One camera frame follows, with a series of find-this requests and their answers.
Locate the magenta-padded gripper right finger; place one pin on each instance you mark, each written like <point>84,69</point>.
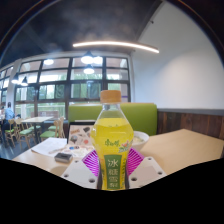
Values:
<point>146,170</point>

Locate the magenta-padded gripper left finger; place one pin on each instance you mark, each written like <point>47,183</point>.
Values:
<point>78,171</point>

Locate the yellow drink bottle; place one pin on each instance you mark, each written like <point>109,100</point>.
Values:
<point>111,136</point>

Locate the small dark box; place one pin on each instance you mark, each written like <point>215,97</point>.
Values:
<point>63,157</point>

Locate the colourful sticker sheet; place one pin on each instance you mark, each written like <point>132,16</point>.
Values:
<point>80,150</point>

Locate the white bowl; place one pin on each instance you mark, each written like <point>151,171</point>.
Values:
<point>141,140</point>

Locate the white paper sheet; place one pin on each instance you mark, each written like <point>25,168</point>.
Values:
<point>46,146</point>

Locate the green upholstered bench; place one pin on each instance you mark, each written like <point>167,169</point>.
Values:
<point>143,116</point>

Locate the group of green-seated wooden chairs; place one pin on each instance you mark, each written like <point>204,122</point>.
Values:
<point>25,131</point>

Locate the wooden dining table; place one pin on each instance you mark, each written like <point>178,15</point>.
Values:
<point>36,119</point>

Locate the large dark-framed window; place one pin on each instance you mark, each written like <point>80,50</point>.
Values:
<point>70,90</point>

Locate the person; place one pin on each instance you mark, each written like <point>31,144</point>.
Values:
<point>8,115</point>

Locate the group of pendant ceiling lights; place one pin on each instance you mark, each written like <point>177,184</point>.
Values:
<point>87,59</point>

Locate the long curved strip light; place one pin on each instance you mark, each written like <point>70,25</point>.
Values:
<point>116,43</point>

